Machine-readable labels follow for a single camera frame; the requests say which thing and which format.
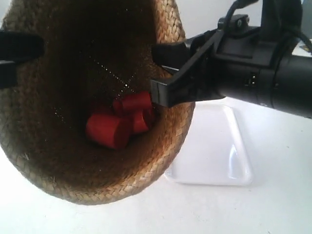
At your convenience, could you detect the large red cylinder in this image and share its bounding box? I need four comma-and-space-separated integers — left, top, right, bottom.
85, 114, 132, 149

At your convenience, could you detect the small red block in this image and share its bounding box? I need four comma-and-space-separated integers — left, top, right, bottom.
131, 110, 151, 134

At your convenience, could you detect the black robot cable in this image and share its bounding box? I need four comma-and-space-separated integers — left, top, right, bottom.
224, 0, 259, 25

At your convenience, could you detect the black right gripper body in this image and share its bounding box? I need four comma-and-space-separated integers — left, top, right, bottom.
190, 13, 293, 100

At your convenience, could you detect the white rectangular plastic tray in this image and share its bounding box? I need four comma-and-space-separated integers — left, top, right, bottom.
164, 103, 253, 186

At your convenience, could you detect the medium red cylinder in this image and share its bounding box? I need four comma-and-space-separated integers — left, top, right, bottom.
112, 91, 152, 116

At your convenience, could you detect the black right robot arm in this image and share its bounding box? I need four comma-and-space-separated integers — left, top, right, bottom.
151, 0, 312, 118

